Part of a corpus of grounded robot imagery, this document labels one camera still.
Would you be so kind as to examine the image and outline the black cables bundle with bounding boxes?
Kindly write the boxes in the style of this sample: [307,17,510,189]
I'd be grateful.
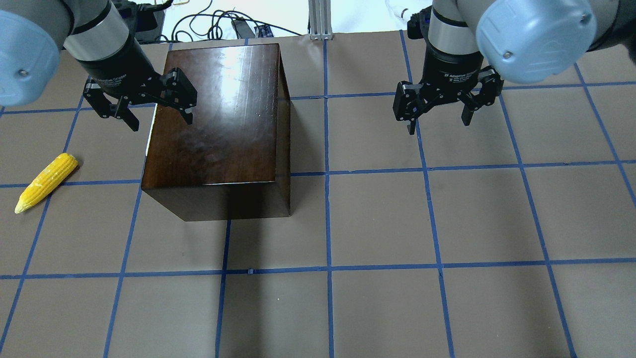
[171,9,303,42]

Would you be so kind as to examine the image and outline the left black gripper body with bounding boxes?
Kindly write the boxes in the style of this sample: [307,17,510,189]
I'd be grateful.
[79,34,162,99]

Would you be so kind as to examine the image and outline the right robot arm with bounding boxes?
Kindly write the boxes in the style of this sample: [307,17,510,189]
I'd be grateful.
[393,0,635,134]

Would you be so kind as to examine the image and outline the aluminium extrusion post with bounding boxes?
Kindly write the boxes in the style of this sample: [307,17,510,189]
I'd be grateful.
[308,0,333,41]

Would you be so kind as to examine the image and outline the black power adapter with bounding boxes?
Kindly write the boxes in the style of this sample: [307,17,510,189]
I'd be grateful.
[231,17,256,39]

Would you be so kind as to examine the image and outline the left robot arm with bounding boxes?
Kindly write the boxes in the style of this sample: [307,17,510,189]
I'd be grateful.
[0,0,198,131]

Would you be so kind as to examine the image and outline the dark brown wooden cabinet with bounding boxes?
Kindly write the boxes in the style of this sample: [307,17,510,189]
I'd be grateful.
[141,44,291,221]

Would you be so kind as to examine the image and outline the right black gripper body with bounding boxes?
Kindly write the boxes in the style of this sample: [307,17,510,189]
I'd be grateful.
[421,46,484,96]

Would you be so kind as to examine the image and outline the yellow corn cob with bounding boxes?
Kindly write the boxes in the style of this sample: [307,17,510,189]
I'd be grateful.
[14,153,78,214]

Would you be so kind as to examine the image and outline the black electronics pile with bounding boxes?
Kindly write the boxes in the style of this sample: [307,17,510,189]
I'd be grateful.
[113,0,173,44]

